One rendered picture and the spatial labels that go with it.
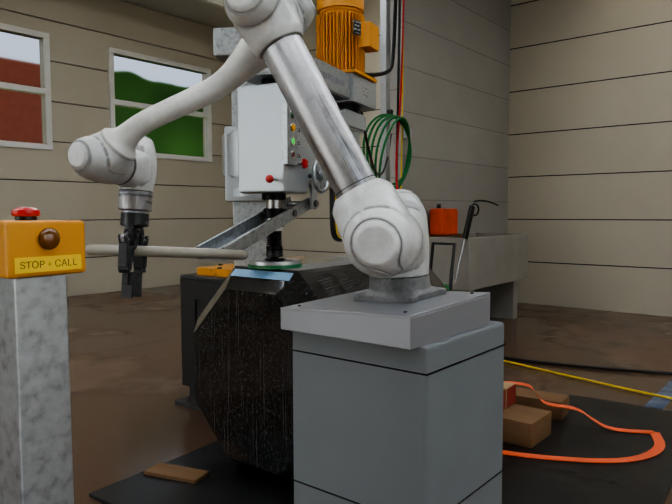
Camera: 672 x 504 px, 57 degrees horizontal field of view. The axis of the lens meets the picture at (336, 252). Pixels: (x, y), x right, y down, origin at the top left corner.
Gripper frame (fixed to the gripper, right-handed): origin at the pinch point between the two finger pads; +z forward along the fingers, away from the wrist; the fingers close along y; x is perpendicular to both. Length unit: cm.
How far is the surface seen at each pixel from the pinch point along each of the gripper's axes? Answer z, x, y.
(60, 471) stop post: 24, -28, -74
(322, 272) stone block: -4, -38, 84
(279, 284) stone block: 1, -24, 71
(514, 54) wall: -255, -160, 592
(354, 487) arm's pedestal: 44, -66, -13
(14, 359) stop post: 6, -24, -80
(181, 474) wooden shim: 81, 16, 79
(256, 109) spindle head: -66, -11, 72
